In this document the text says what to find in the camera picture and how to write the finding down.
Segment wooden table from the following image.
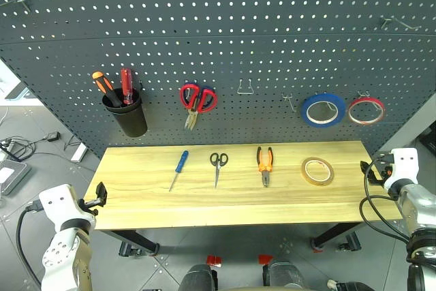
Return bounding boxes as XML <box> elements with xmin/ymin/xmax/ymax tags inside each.
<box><xmin>83</xmin><ymin>140</ymin><xmax>405</xmax><ymax>232</ymax></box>

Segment metal hook under red tape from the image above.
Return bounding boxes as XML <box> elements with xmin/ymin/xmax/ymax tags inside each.
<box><xmin>356</xmin><ymin>90</ymin><xmax>384</xmax><ymax>115</ymax></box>

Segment blue handled screwdriver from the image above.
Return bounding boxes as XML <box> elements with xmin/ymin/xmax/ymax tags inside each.
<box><xmin>168</xmin><ymin>149</ymin><xmax>189</xmax><ymax>192</ymax></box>

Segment red tape roll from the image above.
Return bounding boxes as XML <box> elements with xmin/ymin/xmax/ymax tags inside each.
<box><xmin>347</xmin><ymin>96</ymin><xmax>386</xmax><ymax>126</ymax></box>

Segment black plastic cup holder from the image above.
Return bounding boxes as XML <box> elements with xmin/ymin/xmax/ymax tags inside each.
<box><xmin>102</xmin><ymin>87</ymin><xmax>149</xmax><ymax>138</ymax></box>

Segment double wire metal hook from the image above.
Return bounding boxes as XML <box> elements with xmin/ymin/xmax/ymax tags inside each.
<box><xmin>236</xmin><ymin>78</ymin><xmax>255</xmax><ymax>95</ymax></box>

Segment orange and black screwdriver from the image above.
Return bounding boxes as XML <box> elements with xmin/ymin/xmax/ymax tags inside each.
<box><xmin>91</xmin><ymin>71</ymin><xmax>123</xmax><ymax>108</ymax></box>

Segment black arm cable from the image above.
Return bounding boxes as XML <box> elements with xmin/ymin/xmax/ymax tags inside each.
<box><xmin>358</xmin><ymin>157</ymin><xmax>415</xmax><ymax>248</ymax></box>
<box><xmin>16</xmin><ymin>200</ymin><xmax>46</xmax><ymax>289</ymax></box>

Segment black handled scissors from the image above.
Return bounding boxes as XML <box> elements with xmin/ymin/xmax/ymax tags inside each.
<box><xmin>209</xmin><ymin>151</ymin><xmax>230</xmax><ymax>189</ymax></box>

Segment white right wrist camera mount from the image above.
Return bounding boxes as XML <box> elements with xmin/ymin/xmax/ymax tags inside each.
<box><xmin>382</xmin><ymin>147</ymin><xmax>420</xmax><ymax>192</ymax></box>

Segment black table leg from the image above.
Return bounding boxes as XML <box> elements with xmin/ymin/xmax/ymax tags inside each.
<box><xmin>101</xmin><ymin>229</ymin><xmax>161</xmax><ymax>260</ymax></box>
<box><xmin>310</xmin><ymin>222</ymin><xmax>362</xmax><ymax>254</ymax></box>

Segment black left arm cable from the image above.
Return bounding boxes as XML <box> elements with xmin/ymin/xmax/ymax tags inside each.
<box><xmin>16</xmin><ymin>200</ymin><xmax>46</xmax><ymax>289</ymax></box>

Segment tan tape roll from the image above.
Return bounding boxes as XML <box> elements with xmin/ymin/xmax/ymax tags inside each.
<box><xmin>300</xmin><ymin>157</ymin><xmax>335</xmax><ymax>187</ymax></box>

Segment orange and black pliers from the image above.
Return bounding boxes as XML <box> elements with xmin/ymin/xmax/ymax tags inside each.
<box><xmin>255</xmin><ymin>146</ymin><xmax>275</xmax><ymax>188</ymax></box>

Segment blue tape roll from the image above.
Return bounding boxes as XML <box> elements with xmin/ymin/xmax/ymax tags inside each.
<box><xmin>300</xmin><ymin>93</ymin><xmax>347</xmax><ymax>129</ymax></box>

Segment dark rounded shape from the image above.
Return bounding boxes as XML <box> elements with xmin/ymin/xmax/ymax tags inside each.
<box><xmin>262</xmin><ymin>259</ymin><xmax>307</xmax><ymax>291</ymax></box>
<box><xmin>178</xmin><ymin>263</ymin><xmax>219</xmax><ymax>291</ymax></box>

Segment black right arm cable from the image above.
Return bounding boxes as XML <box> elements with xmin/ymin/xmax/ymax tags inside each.
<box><xmin>358</xmin><ymin>157</ymin><xmax>415</xmax><ymax>248</ymax></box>

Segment dark grey metal pegboard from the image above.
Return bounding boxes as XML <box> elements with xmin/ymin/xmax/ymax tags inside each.
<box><xmin>0</xmin><ymin>0</ymin><xmax>436</xmax><ymax>159</ymax></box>

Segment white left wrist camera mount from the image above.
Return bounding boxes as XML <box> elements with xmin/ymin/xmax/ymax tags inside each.
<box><xmin>37</xmin><ymin>184</ymin><xmax>97</xmax><ymax>234</ymax></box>

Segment white power strip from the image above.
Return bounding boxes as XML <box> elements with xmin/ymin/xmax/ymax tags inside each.
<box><xmin>70</xmin><ymin>142</ymin><xmax>89</xmax><ymax>164</ymax></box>

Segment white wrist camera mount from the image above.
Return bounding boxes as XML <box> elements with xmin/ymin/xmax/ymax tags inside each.
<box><xmin>37</xmin><ymin>184</ymin><xmax>97</xmax><ymax>234</ymax></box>
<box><xmin>382</xmin><ymin>147</ymin><xmax>420</xmax><ymax>192</ymax></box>

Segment red handled scissors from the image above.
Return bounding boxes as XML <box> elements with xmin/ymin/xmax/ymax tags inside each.
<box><xmin>179</xmin><ymin>82</ymin><xmax>219</xmax><ymax>132</ymax></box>

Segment red transparent handle screwdriver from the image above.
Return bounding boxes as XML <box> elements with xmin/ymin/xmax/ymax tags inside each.
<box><xmin>120</xmin><ymin>67</ymin><xmax>134</xmax><ymax>106</ymax></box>

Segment long metal pegboard hook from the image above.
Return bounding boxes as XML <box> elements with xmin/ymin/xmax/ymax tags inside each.
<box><xmin>0</xmin><ymin>0</ymin><xmax>32</xmax><ymax>12</ymax></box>
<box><xmin>379</xmin><ymin>15</ymin><xmax>422</xmax><ymax>31</ymax></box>

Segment small single metal hook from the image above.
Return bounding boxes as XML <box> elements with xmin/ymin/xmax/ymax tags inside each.
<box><xmin>282</xmin><ymin>93</ymin><xmax>296</xmax><ymax>113</ymax></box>

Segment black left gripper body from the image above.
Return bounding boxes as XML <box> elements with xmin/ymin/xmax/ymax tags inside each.
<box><xmin>79</xmin><ymin>196</ymin><xmax>100</xmax><ymax>217</ymax></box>

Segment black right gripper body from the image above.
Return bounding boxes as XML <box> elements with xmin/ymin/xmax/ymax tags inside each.
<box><xmin>372</xmin><ymin>152</ymin><xmax>394</xmax><ymax>185</ymax></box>

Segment grey flat device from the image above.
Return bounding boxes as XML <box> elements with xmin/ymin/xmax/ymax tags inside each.
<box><xmin>0</xmin><ymin>160</ymin><xmax>32</xmax><ymax>197</ymax></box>

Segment black floor cables bundle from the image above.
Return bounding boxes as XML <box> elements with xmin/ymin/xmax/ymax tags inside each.
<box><xmin>0</xmin><ymin>136</ymin><xmax>48</xmax><ymax>163</ymax></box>

